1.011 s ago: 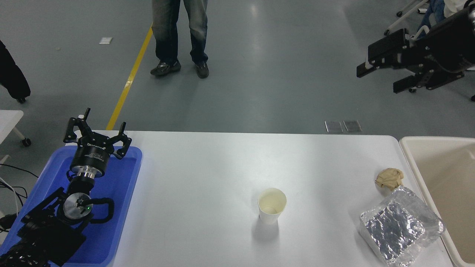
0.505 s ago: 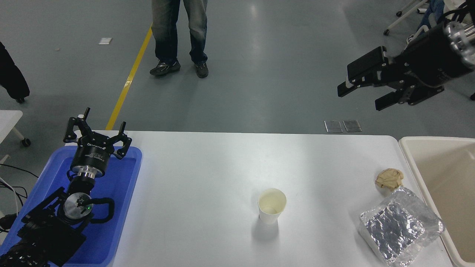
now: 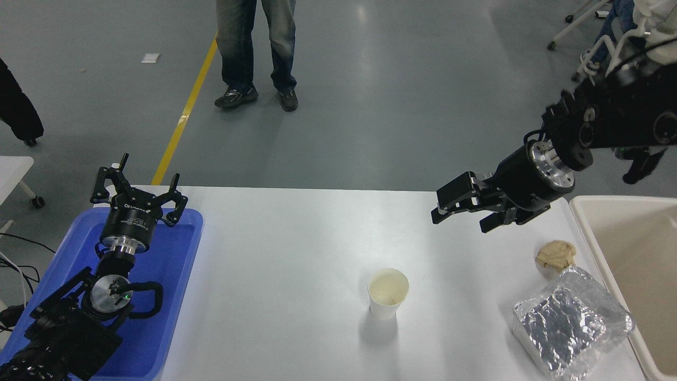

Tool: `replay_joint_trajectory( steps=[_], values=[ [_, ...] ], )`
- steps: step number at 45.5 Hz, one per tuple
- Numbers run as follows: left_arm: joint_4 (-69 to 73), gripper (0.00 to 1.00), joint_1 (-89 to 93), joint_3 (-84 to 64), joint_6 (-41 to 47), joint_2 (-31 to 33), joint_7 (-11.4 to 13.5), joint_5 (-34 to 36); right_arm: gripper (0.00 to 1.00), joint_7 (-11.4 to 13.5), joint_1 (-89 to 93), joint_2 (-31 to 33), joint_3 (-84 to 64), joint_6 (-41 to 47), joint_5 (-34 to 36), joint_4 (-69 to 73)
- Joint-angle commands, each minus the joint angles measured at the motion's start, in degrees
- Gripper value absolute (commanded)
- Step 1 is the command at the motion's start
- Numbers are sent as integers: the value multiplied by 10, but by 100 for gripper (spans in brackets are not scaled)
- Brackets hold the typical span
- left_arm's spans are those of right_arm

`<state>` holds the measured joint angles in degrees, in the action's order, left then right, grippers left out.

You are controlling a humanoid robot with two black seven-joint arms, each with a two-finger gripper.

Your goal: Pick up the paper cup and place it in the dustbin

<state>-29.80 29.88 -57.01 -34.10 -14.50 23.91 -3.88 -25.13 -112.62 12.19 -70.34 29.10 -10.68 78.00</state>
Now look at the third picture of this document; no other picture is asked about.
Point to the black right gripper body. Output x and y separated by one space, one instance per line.
521 180

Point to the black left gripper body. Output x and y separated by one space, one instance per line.
129 222

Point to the white paper cup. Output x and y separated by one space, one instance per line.
387 293

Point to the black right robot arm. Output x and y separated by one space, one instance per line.
619 116

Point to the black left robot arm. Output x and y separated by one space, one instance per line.
63 328

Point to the blue plastic tray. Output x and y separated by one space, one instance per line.
174 264

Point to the crumpled tan paper ball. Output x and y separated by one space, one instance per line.
555 255

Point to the small white wheeled table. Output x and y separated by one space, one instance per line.
13 169

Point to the person in dark clothing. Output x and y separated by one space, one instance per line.
16 106

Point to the silver foil tray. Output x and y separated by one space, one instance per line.
566 328

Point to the large pale bin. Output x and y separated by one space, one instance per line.
645 264

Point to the white chair base leg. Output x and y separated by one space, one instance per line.
576 26

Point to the standing person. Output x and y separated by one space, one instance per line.
235 42

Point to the seated person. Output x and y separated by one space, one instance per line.
616 18

